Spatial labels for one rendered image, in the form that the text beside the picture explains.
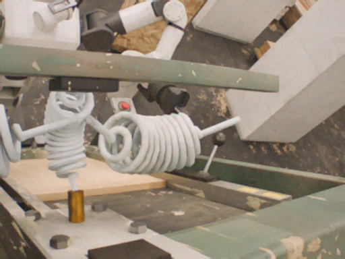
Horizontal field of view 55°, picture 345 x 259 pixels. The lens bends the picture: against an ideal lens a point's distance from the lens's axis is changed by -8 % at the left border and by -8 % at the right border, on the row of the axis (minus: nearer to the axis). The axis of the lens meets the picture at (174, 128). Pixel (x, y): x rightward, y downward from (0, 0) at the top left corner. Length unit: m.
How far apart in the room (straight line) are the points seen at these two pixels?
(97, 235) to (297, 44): 3.03
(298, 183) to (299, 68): 2.25
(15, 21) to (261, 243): 1.04
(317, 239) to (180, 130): 0.18
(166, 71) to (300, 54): 2.93
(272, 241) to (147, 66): 0.19
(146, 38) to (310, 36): 1.42
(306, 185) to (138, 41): 2.46
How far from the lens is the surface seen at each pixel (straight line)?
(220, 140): 0.94
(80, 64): 0.27
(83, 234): 0.32
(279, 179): 1.04
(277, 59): 3.36
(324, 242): 0.39
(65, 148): 0.34
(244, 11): 4.50
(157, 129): 0.37
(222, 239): 0.33
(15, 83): 1.68
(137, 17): 1.30
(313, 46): 3.15
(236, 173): 1.14
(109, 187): 0.92
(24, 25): 1.21
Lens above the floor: 2.12
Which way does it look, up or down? 42 degrees down
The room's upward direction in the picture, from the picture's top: 44 degrees clockwise
